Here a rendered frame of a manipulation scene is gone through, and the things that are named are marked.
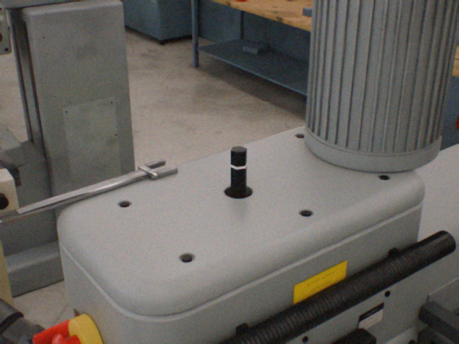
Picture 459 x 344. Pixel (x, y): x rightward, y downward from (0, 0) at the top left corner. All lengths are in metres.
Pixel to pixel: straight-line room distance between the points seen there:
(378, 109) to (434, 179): 0.36
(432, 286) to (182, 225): 0.48
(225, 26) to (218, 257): 7.50
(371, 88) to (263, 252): 0.27
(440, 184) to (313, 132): 0.33
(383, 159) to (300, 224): 0.18
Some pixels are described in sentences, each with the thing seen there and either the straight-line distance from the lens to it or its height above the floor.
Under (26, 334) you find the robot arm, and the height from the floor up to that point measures 1.52.
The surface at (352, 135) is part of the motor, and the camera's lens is 0.88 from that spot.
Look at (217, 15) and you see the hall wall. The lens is 8.25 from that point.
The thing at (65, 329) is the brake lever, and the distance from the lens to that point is 0.91.
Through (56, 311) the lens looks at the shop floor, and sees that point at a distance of 3.70.
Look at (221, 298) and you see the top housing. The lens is 0.70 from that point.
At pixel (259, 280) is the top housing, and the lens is 0.73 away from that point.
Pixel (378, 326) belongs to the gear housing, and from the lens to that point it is 0.99.
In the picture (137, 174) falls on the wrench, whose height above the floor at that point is 1.90.
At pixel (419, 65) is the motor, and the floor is 2.04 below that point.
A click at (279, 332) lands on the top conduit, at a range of 0.74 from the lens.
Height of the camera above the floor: 2.29
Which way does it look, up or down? 27 degrees down
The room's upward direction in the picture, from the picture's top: straight up
